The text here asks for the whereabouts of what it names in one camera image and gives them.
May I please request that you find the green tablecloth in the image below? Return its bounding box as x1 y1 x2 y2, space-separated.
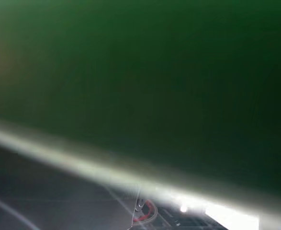
0 0 281 216

